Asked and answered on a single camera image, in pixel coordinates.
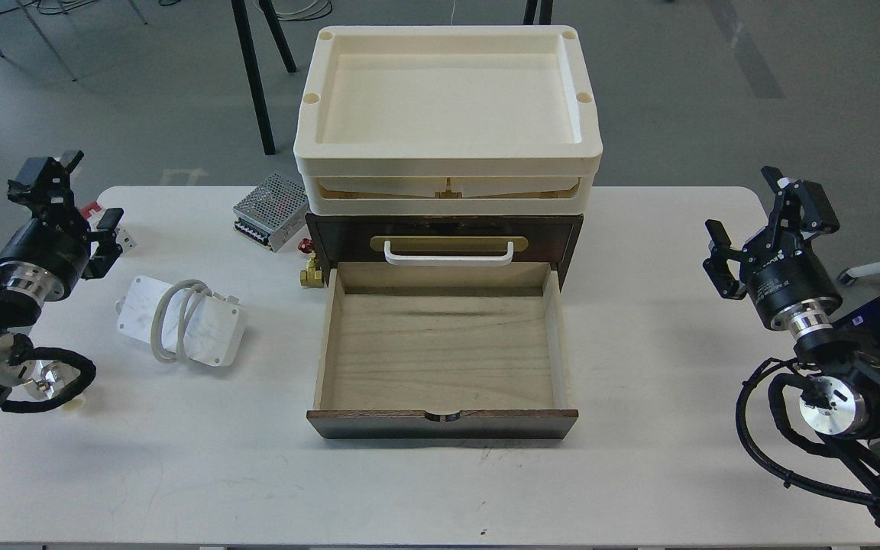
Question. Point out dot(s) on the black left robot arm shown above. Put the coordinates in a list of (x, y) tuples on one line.
[(18, 354)]

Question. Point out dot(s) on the open wooden drawer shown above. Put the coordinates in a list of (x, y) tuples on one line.
[(443, 352)]

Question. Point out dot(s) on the metal mesh power supply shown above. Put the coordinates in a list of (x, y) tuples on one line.
[(273, 212)]

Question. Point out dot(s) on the white charger with cable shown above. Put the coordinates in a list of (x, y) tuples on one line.
[(185, 322)]

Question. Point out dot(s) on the brass valve red handle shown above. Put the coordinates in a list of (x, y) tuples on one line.
[(311, 275)]

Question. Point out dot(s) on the cream plastic stacked trays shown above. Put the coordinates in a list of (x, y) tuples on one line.
[(444, 121)]

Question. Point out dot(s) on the red white circuit breaker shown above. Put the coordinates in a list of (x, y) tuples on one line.
[(92, 210)]

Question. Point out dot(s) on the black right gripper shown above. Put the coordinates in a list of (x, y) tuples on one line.
[(775, 277)]

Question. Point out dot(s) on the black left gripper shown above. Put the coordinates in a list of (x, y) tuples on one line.
[(46, 257)]

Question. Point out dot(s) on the silver white pipe valve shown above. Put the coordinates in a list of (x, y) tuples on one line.
[(47, 379)]

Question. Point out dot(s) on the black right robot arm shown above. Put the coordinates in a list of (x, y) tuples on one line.
[(826, 399)]

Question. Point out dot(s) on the white drawer handle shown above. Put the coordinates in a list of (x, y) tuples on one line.
[(448, 260)]

